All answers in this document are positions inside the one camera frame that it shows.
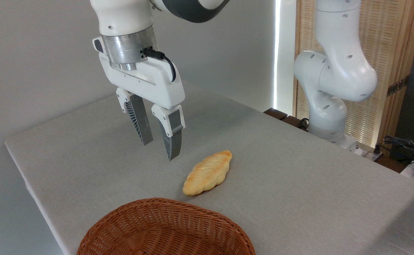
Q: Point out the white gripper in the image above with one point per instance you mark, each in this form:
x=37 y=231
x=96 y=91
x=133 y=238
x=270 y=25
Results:
x=154 y=83

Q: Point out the golden braided bread roll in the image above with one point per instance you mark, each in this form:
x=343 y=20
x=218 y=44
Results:
x=208 y=173

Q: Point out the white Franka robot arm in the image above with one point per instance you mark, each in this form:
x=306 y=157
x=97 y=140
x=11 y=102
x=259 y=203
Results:
x=335 y=76

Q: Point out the brown woven wicker basket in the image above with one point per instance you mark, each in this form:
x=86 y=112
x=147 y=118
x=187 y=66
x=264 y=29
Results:
x=164 y=230

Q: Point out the dark brown wooden board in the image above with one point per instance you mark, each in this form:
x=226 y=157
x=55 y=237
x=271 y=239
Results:
x=281 y=117

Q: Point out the grey tablecloth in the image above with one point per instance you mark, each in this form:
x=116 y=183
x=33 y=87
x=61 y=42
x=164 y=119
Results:
x=281 y=184

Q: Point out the vertical white light strip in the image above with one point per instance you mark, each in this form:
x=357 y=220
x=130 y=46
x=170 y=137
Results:
x=276 y=53

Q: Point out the white power strip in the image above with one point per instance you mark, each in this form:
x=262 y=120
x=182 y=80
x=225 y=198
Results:
x=368 y=153

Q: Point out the metal screen hinge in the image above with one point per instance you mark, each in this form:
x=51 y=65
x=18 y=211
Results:
x=398 y=86

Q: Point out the wooden slatted folding screen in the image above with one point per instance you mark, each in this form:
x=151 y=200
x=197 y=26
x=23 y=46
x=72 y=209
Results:
x=391 y=39

